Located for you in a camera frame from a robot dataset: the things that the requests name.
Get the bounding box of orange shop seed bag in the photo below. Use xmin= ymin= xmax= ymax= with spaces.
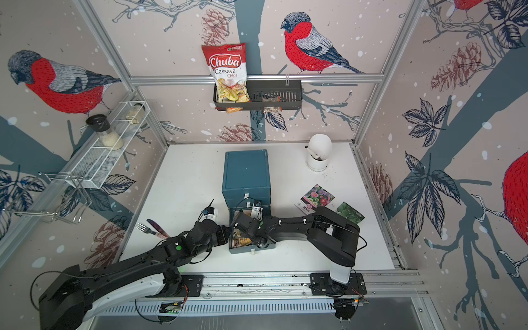
xmin=231 ymin=229 xmax=252 ymax=248

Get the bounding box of teal drawer cabinet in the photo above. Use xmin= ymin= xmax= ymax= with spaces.
xmin=221 ymin=148 xmax=277 ymax=254

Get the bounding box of pink flower seed bag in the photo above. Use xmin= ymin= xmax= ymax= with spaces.
xmin=295 ymin=184 xmax=335 ymax=215

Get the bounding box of green gourd seed bag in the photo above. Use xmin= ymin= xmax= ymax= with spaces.
xmin=335 ymin=202 xmax=365 ymax=224

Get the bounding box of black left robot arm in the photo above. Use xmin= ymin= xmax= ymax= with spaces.
xmin=36 ymin=219 xmax=232 ymax=329

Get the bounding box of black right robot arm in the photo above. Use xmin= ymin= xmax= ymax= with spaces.
xmin=230 ymin=207 xmax=362 ymax=285

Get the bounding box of white utensil holder cup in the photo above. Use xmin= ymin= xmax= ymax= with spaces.
xmin=305 ymin=134 xmax=332 ymax=172

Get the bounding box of snack packet in basket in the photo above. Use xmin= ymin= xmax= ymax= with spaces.
xmin=262 ymin=95 xmax=283 ymax=114

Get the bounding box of small pale jar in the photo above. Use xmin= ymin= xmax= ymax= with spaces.
xmin=125 ymin=103 xmax=145 ymax=125

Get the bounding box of black lid spice jar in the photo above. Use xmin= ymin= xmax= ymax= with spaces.
xmin=85 ymin=114 xmax=124 ymax=151

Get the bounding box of red cassava chips bag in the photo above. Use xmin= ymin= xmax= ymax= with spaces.
xmin=202 ymin=43 xmax=250 ymax=108

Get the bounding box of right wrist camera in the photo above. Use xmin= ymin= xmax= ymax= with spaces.
xmin=250 ymin=201 xmax=263 ymax=220

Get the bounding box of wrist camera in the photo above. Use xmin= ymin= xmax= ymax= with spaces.
xmin=250 ymin=201 xmax=263 ymax=220
xmin=202 ymin=206 xmax=217 ymax=221

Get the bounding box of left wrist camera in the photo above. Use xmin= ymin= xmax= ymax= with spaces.
xmin=202 ymin=206 xmax=217 ymax=221

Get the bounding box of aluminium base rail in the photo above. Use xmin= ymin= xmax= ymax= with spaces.
xmin=106 ymin=270 xmax=430 ymax=323

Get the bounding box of pink handled fork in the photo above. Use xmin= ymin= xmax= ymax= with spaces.
xmin=136 ymin=219 xmax=170 ymax=239

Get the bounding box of cream handled utensil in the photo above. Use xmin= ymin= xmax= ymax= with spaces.
xmin=305 ymin=145 xmax=321 ymax=161

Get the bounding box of black wall basket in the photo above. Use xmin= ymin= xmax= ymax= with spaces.
xmin=213 ymin=80 xmax=303 ymax=111

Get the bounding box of white wire shelf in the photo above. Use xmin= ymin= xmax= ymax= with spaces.
xmin=65 ymin=100 xmax=151 ymax=189

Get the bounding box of wire hook rack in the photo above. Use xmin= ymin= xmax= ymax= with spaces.
xmin=2 ymin=172 xmax=93 ymax=224

